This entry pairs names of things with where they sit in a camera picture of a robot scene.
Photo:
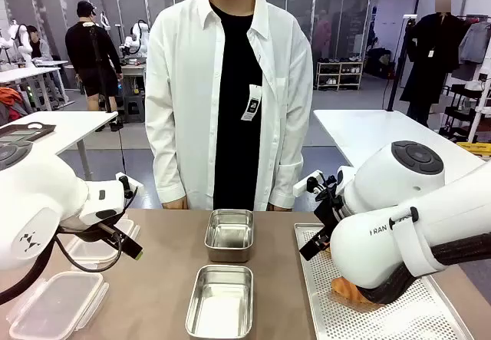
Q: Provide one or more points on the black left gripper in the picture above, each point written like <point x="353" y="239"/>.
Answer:
<point x="88" y="231"/>

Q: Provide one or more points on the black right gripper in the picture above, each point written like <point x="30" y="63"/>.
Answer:
<point x="331" y="211"/>

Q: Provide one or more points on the clear plastic container lid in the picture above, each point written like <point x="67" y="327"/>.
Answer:
<point x="94" y="249"/>
<point x="55" y="307"/>

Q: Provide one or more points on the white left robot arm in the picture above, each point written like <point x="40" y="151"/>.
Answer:
<point x="30" y="202"/>

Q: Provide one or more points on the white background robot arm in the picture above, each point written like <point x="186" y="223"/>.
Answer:
<point x="137" y="38"/>
<point x="21" y="40"/>

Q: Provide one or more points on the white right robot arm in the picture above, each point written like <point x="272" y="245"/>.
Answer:
<point x="383" y="240"/>

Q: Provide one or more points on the empty steel container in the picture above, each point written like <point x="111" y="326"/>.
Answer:
<point x="229" y="236"/>

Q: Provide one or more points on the steel container for bread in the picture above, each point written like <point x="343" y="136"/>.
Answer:
<point x="220" y="305"/>

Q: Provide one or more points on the person's left hand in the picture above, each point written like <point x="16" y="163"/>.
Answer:
<point x="278" y="208"/>

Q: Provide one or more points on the person's right hand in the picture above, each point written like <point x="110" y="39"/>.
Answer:
<point x="175" y="204"/>

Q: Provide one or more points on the perforated metal baking tray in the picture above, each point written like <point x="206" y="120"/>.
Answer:
<point x="330" y="317"/>

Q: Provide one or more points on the black step stool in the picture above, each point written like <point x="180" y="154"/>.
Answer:
<point x="134" y="107"/>

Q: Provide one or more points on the brown serving tray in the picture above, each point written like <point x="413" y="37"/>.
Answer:
<point x="34" y="129"/>

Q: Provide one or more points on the person in white shirt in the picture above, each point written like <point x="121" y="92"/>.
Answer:
<point x="184" y="106"/>

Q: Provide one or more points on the white hanging name tag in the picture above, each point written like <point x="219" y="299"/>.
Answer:
<point x="252" y="104"/>

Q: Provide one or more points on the wooden shoe rack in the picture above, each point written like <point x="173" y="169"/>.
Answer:
<point x="339" y="75"/>

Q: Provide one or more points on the orange and red clothing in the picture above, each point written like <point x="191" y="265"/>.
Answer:
<point x="11" y="102"/>

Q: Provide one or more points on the yellow flat object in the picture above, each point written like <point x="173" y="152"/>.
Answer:
<point x="472" y="149"/>

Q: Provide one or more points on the black stand pole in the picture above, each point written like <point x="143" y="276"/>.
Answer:
<point x="395" y="79"/>

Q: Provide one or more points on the white background desk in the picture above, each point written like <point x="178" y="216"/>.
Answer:
<point x="27" y="75"/>

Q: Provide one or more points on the man in black clothes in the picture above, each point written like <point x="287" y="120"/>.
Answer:
<point x="90" y="48"/>

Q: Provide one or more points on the black utility cart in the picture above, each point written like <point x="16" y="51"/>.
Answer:
<point x="460" y="106"/>

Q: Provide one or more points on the seated person in grey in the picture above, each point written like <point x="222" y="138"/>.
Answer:
<point x="40" y="48"/>

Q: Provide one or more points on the person in black coat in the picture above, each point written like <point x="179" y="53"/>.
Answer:
<point x="433" y="60"/>

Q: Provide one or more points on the grey hanging jacket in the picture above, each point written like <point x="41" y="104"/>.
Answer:
<point x="475" y="42"/>

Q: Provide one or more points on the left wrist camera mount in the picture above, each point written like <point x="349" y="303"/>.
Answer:
<point x="132" y="184"/>

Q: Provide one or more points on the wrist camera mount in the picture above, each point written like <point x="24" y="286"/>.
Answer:
<point x="132" y="184"/>
<point x="303" y="186"/>

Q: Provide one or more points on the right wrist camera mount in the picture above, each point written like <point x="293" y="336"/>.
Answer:
<point x="303" y="186"/>

